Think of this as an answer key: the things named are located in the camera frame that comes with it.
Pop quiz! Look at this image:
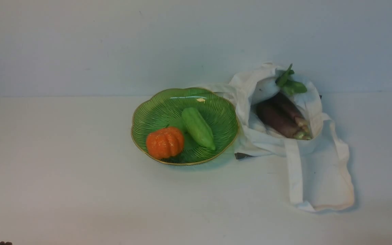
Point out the purple toy eggplant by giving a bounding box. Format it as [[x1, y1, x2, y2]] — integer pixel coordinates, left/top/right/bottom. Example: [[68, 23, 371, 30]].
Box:
[[256, 101, 311, 141], [270, 93, 313, 138]]

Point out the green toy cucumber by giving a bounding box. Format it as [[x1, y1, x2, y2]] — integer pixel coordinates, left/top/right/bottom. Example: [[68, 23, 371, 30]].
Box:
[[181, 107, 216, 150]]

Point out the green ribbed glass plate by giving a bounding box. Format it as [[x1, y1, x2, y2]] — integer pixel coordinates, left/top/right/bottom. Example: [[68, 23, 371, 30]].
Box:
[[131, 88, 240, 166]]

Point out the orange toy pumpkin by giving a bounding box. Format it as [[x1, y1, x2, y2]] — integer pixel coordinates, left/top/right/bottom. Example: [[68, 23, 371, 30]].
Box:
[[146, 127, 185, 160]]

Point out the white cloth bag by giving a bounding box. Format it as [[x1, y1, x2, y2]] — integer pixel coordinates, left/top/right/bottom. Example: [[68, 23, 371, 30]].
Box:
[[198, 63, 355, 212]]

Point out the white radish with green leaves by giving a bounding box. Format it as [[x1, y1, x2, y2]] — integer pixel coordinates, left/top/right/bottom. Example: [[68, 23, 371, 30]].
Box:
[[251, 63, 308, 105]]

